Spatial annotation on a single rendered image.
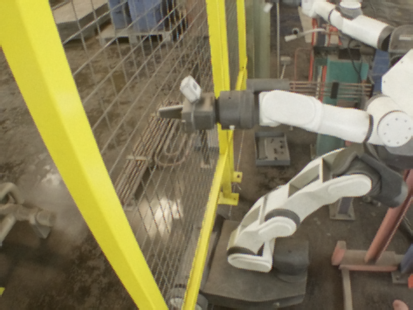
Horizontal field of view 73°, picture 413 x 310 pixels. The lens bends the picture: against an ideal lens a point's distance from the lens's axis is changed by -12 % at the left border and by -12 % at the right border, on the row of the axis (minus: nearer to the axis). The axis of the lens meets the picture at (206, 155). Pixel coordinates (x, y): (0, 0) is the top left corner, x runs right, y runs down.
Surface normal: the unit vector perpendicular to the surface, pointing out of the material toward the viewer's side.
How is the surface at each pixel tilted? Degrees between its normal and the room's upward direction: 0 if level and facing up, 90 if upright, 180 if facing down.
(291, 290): 0
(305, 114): 49
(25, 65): 90
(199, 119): 90
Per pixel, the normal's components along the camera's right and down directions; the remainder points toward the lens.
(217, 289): -0.09, -0.76
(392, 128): -0.20, 0.48
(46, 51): 0.98, 0.05
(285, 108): -0.12, 0.00
